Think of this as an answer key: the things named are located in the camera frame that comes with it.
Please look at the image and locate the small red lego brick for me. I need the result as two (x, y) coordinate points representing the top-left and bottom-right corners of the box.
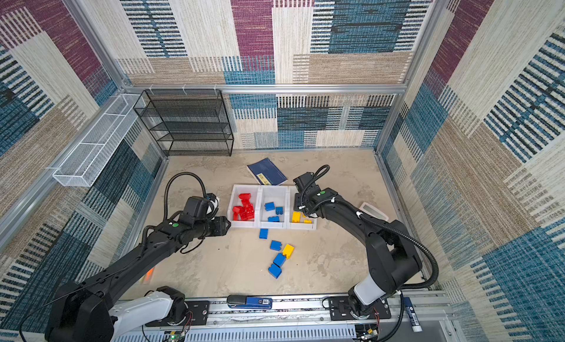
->
(242, 201), (255, 211)

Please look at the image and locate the long red lego brick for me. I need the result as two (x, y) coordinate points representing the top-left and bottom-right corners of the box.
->
(232, 207), (255, 221)

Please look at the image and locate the white three-compartment bin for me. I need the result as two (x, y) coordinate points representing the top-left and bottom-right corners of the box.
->
(227, 184), (317, 230)

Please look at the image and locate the pink calculator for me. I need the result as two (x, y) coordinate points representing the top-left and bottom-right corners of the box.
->
(360, 202), (389, 221)

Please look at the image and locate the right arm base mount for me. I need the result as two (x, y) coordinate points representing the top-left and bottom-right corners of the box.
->
(322, 296), (391, 321)

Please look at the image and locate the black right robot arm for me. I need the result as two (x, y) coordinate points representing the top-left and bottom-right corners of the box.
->
(294, 165), (439, 318)

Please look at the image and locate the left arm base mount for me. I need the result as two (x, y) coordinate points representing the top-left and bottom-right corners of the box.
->
(179, 300), (210, 328)

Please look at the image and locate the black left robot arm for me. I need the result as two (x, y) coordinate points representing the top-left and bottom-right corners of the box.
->
(18, 172), (230, 341)

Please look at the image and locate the blue lego brick bottom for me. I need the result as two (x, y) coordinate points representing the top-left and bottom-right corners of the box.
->
(268, 263), (282, 279)

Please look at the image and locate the white wire mesh basket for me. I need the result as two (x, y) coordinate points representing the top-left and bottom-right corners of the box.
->
(53, 94), (139, 188)

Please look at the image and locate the aluminium rail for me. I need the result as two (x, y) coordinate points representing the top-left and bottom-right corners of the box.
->
(197, 290), (456, 329)

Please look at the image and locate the blue notebook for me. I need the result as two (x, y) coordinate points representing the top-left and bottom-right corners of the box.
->
(247, 158), (288, 186)

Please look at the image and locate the black wire shelf rack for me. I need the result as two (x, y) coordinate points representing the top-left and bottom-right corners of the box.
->
(133, 89), (234, 157)

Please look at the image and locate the red lego brick top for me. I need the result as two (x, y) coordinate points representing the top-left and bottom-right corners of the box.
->
(238, 193), (252, 202)

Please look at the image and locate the yellow lego brick slanted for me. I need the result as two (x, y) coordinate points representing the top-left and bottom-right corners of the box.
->
(282, 244), (294, 260)

